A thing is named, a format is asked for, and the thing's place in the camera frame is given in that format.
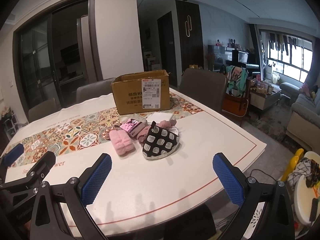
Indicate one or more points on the grey dining chair far left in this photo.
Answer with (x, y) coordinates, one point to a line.
(42, 110)

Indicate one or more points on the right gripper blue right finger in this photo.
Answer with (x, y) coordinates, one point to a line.
(276, 219)

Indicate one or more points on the grey dining chair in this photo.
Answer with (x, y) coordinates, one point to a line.
(204, 86)
(94, 90)
(42, 110)

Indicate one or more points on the white patterned tablecloth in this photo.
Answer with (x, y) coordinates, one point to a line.
(138, 192)

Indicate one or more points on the grey dining chair right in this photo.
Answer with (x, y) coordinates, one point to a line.
(204, 86)

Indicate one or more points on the white paper napkin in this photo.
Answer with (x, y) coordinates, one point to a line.
(157, 117)

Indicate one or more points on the black piano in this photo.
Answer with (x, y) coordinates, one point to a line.
(244, 60)

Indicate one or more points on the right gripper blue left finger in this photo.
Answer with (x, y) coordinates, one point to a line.
(48, 220)

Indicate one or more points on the grey sofa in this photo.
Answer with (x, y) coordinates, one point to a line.
(303, 126)

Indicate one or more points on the floral fabric pouch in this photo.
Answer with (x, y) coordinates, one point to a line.
(138, 117)

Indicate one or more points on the pink cartoon tissue pack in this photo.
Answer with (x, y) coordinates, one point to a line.
(132, 127)

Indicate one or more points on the pink fluffy sock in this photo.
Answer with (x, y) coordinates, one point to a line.
(121, 142)

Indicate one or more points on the pink knitted cloth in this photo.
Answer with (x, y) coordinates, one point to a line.
(141, 136)

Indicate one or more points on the dark sliding glass door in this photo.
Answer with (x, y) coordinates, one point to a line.
(56, 52)

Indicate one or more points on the brown cardboard box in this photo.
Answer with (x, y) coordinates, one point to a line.
(141, 92)

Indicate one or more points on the colourful clothes on chair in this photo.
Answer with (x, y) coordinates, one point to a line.
(237, 78)

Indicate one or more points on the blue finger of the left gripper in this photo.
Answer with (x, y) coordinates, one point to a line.
(9, 158)
(35, 175)

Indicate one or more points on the coffee table with snacks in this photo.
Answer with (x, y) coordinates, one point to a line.
(263, 96)

